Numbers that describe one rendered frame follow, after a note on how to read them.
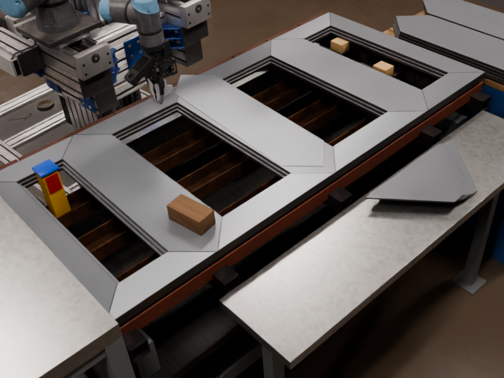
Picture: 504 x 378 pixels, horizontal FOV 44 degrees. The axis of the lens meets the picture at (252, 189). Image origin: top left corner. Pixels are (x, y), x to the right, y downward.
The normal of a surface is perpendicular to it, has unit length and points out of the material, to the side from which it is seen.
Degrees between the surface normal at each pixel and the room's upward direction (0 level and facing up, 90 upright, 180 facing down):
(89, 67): 90
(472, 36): 0
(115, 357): 90
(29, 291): 0
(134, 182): 0
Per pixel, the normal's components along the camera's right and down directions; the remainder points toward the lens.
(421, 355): -0.06, -0.76
